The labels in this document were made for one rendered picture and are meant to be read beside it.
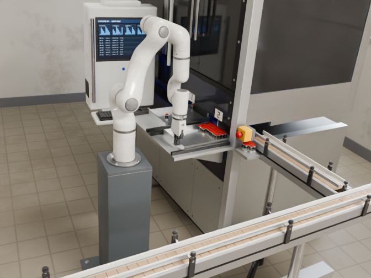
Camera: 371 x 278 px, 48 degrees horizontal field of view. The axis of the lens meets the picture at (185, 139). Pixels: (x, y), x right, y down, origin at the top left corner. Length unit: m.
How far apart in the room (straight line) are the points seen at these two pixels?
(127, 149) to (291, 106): 1.08
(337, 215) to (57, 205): 2.28
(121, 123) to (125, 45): 1.01
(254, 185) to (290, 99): 0.61
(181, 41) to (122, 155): 0.69
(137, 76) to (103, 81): 1.02
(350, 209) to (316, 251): 1.28
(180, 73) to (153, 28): 0.31
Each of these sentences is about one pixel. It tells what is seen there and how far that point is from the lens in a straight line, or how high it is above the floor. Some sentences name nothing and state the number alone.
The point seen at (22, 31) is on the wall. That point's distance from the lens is 5.35.
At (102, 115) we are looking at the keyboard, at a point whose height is 0.83.
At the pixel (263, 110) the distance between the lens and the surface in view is 2.56.
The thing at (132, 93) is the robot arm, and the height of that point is 1.28.
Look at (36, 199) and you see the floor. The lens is 3.64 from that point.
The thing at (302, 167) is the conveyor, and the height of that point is 0.93.
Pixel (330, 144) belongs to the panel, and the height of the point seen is 0.75.
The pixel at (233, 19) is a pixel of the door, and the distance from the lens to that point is 2.46.
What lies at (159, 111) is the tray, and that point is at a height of 0.89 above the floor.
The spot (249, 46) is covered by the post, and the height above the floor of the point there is 1.50.
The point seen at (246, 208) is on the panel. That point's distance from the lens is 2.87.
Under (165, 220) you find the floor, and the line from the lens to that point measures 3.34.
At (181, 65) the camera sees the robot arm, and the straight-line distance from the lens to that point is 2.24.
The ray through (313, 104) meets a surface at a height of 1.09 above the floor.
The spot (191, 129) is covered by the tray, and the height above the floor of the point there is 0.88.
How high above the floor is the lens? 1.98
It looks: 25 degrees down
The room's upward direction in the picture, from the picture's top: 5 degrees clockwise
